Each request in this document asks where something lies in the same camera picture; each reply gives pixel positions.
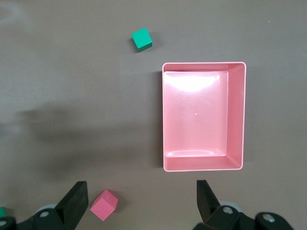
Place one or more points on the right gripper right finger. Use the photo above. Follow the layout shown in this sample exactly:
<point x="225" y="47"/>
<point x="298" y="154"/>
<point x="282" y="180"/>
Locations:
<point x="207" y="206"/>

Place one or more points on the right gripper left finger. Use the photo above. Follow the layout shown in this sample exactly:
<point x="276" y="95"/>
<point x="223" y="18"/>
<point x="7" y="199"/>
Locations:
<point x="74" y="203"/>

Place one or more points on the pink cube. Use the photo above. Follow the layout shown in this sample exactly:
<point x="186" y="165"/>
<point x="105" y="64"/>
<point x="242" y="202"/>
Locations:
<point x="103" y="206"/>

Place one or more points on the green cube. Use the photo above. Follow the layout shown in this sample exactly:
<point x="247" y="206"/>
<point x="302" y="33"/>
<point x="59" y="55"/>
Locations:
<point x="141" y="38"/>
<point x="1" y="212"/>

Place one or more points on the pink plastic bin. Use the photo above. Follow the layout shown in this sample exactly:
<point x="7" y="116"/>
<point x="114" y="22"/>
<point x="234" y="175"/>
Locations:
<point x="196" y="115"/>

